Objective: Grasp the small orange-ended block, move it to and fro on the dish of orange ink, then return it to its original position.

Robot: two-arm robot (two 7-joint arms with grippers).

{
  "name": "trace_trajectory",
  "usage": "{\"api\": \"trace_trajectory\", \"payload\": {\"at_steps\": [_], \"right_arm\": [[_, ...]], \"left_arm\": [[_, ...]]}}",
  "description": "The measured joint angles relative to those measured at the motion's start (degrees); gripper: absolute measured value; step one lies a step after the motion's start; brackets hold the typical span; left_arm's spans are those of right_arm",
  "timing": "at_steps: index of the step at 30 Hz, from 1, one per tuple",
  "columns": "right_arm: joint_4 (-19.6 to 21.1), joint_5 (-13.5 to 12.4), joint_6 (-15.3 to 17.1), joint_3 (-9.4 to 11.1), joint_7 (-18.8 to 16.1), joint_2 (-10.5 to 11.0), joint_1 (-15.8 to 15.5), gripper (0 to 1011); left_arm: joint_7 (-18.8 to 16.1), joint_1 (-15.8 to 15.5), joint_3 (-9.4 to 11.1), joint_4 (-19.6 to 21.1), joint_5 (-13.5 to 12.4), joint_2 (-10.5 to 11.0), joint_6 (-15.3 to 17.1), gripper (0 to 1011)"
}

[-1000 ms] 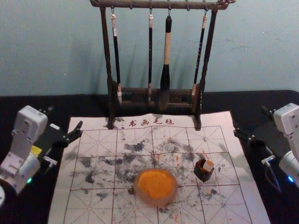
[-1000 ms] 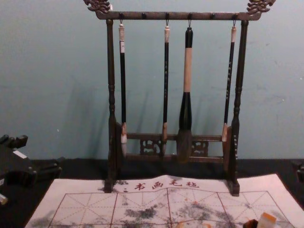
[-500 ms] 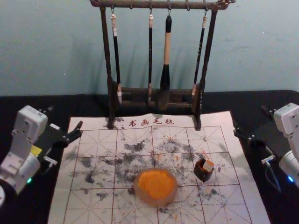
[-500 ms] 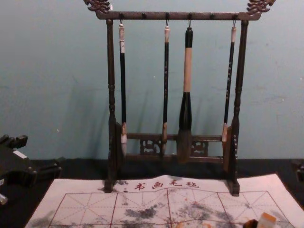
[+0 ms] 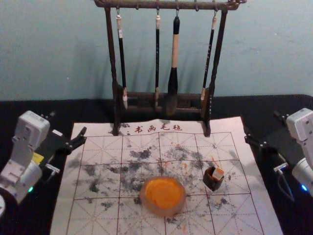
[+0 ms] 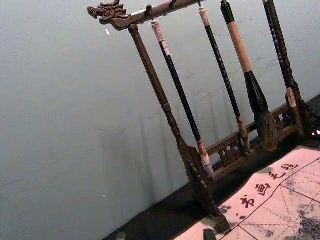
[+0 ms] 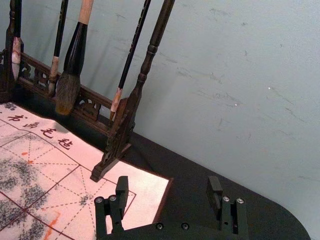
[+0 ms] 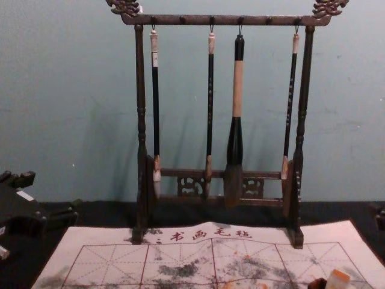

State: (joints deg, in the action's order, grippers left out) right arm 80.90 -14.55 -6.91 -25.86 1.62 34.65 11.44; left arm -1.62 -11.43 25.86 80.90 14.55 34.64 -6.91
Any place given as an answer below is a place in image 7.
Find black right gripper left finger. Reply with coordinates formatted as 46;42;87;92
94;175;130;236

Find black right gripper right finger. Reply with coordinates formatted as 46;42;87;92
206;175;250;236

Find black table cloth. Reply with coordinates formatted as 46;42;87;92
0;91;312;240

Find white calligraphy felt mat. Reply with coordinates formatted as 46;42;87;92
0;101;175;240

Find thin black brush, pointed tip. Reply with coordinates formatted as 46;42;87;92
109;0;152;121

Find dark carved wooden brush rack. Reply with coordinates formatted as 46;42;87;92
0;0;176;183

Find thin black brush, tan ferrule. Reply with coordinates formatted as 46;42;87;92
47;0;70;99

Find large brush with tan handle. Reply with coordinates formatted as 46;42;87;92
55;0;95;116

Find black-handled brush with white tip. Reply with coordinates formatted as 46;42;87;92
9;0;24;79

